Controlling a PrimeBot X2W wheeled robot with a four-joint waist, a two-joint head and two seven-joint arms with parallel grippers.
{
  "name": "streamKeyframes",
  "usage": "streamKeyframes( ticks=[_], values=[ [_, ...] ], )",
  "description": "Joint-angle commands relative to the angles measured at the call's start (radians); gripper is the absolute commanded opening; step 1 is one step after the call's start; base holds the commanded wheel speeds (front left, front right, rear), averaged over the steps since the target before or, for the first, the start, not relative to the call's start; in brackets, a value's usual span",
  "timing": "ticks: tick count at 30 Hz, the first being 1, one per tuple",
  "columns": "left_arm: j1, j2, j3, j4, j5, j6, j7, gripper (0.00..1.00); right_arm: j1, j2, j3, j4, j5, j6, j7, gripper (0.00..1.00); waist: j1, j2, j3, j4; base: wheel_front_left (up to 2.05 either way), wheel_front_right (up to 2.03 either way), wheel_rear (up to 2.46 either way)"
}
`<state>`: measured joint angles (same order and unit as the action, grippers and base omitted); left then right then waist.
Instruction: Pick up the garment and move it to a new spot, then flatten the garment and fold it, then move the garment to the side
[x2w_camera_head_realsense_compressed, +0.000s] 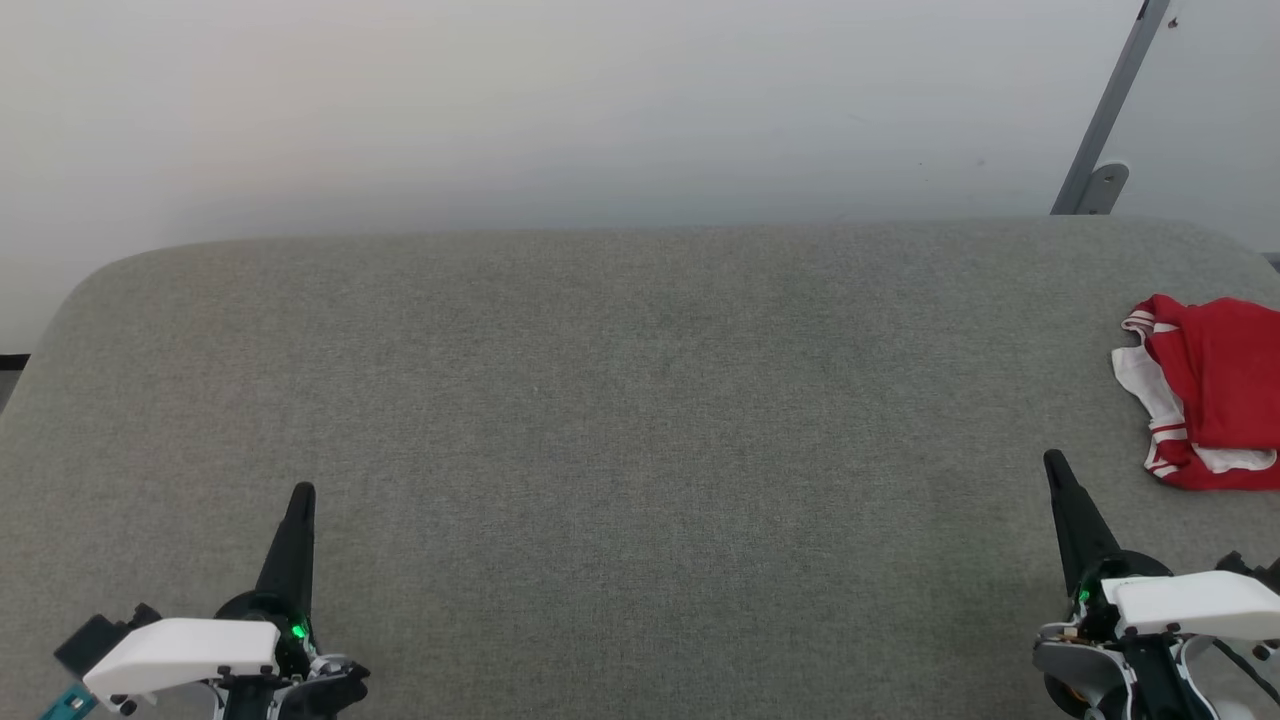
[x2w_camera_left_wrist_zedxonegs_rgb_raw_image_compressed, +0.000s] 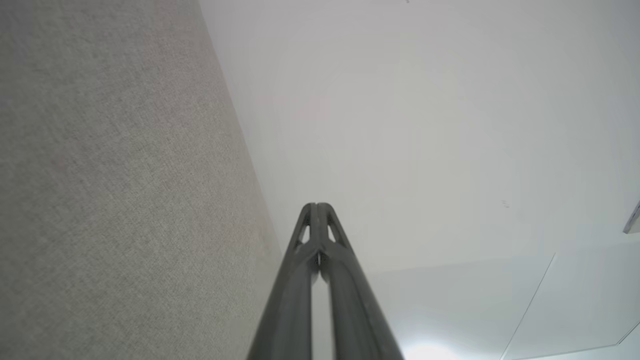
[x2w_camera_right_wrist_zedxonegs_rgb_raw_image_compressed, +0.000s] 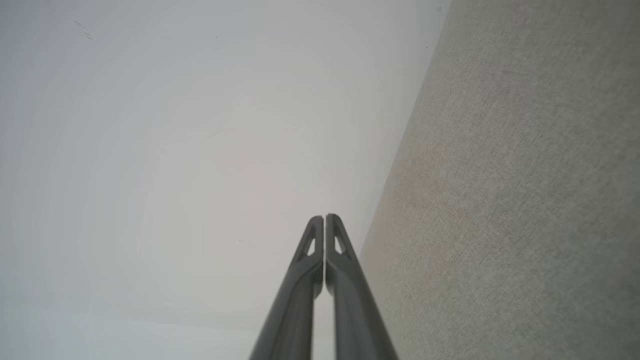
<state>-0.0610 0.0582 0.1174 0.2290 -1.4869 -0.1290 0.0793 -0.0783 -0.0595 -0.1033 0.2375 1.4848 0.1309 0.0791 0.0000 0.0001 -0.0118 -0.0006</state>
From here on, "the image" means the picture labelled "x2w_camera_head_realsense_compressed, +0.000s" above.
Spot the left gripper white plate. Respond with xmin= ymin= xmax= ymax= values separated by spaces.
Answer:
xmin=82 ymin=482 xmax=371 ymax=720

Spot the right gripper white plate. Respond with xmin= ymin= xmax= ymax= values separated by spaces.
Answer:
xmin=1033 ymin=450 xmax=1280 ymax=720

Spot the red white basketball jersey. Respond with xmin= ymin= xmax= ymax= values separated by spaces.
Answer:
xmin=1110 ymin=294 xmax=1280 ymax=492

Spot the grey metal mounting plate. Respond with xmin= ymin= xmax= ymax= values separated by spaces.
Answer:
xmin=1075 ymin=163 xmax=1131 ymax=216

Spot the grey fabric sofa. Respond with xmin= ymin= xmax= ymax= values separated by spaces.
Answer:
xmin=0 ymin=217 xmax=1280 ymax=720

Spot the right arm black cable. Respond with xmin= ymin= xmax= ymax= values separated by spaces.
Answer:
xmin=1208 ymin=638 xmax=1280 ymax=703

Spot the left teal cable connector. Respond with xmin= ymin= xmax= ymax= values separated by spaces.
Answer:
xmin=40 ymin=684 xmax=99 ymax=720

